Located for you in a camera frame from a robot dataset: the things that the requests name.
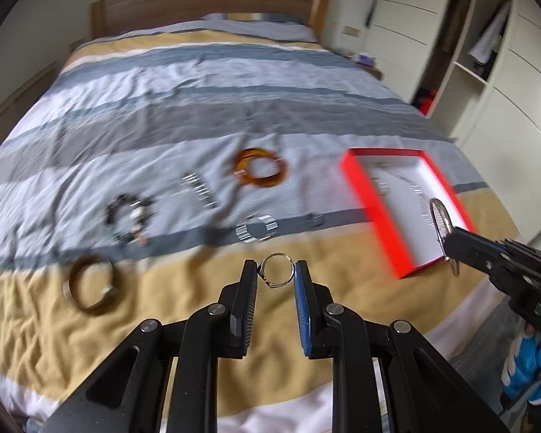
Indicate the red jewelry box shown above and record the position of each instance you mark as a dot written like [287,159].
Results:
[374,207]

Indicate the bed with striped duvet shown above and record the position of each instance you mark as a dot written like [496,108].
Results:
[162,99]

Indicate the white wardrobe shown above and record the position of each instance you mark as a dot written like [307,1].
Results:
[514,112]

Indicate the silver bangle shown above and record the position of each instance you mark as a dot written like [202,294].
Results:
[434,207]

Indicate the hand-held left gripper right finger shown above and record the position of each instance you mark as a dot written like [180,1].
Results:
[303,300]

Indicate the wooden nightstand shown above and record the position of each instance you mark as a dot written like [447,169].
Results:
[372,71]

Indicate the purple tissue box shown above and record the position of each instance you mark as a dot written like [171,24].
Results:
[366,59]

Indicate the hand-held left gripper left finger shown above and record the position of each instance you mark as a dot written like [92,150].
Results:
[248,291]

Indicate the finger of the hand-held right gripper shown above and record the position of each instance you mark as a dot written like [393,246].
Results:
[471,248]

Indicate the wall socket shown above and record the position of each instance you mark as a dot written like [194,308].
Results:
[351,31]

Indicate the person's right hand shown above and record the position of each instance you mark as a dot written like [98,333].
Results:
[529,365]

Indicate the low wall cabinet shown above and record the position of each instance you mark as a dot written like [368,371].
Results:
[13,103]

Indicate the hanging striped shirt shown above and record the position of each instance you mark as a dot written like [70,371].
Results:
[489,36]

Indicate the striped pillow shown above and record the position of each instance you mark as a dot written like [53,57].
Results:
[270,29]

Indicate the wooden headboard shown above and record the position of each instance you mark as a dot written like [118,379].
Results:
[185,4]

